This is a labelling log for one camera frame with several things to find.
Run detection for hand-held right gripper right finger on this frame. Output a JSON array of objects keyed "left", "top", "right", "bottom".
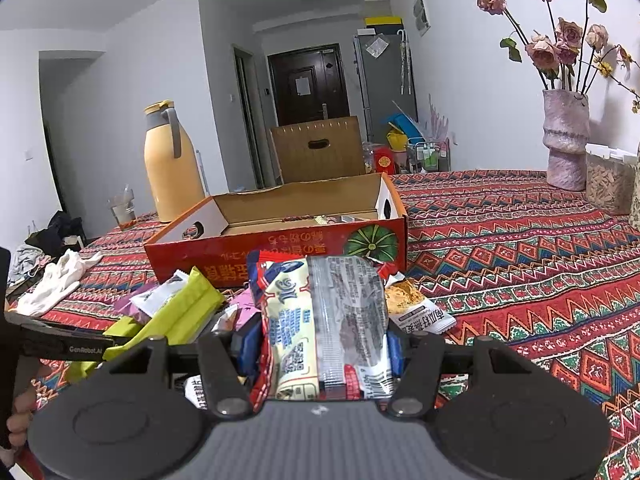
[{"left": 382, "top": 320, "right": 533, "bottom": 418}]

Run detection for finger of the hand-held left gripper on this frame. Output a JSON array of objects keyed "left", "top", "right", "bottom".
[{"left": 102, "top": 331, "right": 132, "bottom": 361}]

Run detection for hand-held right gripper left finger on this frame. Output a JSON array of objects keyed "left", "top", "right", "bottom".
[{"left": 102, "top": 317, "right": 263, "bottom": 421}]

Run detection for pink snack packet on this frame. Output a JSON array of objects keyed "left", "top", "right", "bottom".
[{"left": 226, "top": 290, "right": 261, "bottom": 321}]

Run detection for white blue red snack packet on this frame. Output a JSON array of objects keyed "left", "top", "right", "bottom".
[{"left": 246, "top": 251, "right": 316, "bottom": 411}]

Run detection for white cookie snack packet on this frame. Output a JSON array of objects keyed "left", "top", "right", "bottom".
[{"left": 385, "top": 279, "right": 457, "bottom": 336}]

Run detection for silver snack packet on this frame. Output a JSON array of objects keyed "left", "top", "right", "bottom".
[{"left": 306, "top": 255, "right": 397, "bottom": 400}]

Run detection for green snack packet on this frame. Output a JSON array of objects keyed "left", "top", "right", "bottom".
[{"left": 102, "top": 266, "right": 227, "bottom": 348}]

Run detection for red cardboard box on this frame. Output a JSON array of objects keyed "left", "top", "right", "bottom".
[{"left": 143, "top": 172, "right": 408, "bottom": 288}]

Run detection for person's left hand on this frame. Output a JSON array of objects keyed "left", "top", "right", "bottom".
[{"left": 0, "top": 389, "right": 41, "bottom": 466}]

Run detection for yellow-green snack packet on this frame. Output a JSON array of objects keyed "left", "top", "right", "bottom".
[{"left": 67, "top": 317, "right": 147, "bottom": 386}]

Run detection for small white snack packet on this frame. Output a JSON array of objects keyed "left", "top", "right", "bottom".
[{"left": 211, "top": 304, "right": 241, "bottom": 335}]

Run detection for purple snack packet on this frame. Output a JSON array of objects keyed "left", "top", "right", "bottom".
[{"left": 114, "top": 294, "right": 153, "bottom": 322}]

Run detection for white cotton glove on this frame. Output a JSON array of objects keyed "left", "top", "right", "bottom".
[{"left": 17, "top": 249, "right": 103, "bottom": 318}]

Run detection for chair with dark clothes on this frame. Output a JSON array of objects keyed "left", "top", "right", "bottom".
[{"left": 25, "top": 210, "right": 87, "bottom": 261}]

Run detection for clear drinking glass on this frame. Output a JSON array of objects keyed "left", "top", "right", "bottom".
[{"left": 107, "top": 195, "right": 138, "bottom": 231}]

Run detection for red patterned tablecloth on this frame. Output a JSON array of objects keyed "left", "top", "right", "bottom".
[{"left": 0, "top": 167, "right": 640, "bottom": 480}]

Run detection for yellow thermos jug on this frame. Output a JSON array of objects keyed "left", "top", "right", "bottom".
[{"left": 144, "top": 100, "right": 207, "bottom": 223}]

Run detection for red gift box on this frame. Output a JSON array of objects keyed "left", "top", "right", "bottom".
[{"left": 372, "top": 147, "right": 397, "bottom": 174}]

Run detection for brown cardboard box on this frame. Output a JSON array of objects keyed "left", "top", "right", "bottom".
[{"left": 270, "top": 115, "right": 366, "bottom": 184}]

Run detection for blue plastic item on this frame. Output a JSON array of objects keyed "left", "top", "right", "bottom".
[{"left": 381, "top": 112, "right": 424, "bottom": 142}]

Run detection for pink feather grass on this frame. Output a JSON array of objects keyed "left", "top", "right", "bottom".
[{"left": 426, "top": 94, "right": 451, "bottom": 147}]

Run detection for dark entrance door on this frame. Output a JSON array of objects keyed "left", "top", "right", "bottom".
[{"left": 267, "top": 45, "right": 351, "bottom": 126}]

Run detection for grey refrigerator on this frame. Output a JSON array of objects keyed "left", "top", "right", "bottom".
[{"left": 354, "top": 30, "right": 419, "bottom": 143}]

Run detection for clear storage jar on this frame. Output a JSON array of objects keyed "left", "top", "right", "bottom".
[{"left": 584, "top": 142, "right": 640, "bottom": 216}]

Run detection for pink textured vase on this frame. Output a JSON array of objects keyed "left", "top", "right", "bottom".
[{"left": 542, "top": 89, "right": 591, "bottom": 192}]

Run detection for floral vase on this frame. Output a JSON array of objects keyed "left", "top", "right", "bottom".
[{"left": 627, "top": 157, "right": 640, "bottom": 231}]

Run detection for folded white umbrella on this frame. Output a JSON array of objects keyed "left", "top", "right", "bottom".
[{"left": 397, "top": 30, "right": 414, "bottom": 96}]

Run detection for dried pink roses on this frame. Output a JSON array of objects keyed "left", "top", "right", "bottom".
[{"left": 467, "top": 0, "right": 632, "bottom": 96}]

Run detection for yellow flower sprig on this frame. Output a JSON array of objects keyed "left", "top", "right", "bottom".
[{"left": 597, "top": 45, "right": 640, "bottom": 113}]

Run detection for wire rack with bottles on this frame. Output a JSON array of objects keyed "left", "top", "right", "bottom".
[{"left": 405, "top": 139, "right": 452, "bottom": 174}]

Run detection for wall picture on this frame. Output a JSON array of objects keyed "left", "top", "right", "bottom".
[{"left": 412, "top": 0, "right": 432, "bottom": 37}]

